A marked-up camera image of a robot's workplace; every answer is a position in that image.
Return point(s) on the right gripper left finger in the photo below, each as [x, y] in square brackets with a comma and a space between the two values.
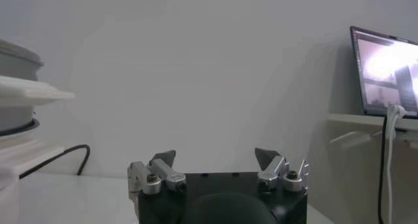
[166, 174]

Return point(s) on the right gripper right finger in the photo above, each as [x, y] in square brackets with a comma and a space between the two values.
[274, 169]

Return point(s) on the glass pot lid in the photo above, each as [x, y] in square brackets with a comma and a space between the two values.
[19, 54]

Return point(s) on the stainless steel steamer basket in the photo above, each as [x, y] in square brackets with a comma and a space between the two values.
[16, 72]

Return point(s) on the white side table with laptop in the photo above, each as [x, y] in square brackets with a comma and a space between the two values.
[359, 119]

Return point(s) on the open laptop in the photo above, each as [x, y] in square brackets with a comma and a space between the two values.
[382, 72]

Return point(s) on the white electric cooker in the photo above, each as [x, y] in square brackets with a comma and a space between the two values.
[29, 93]

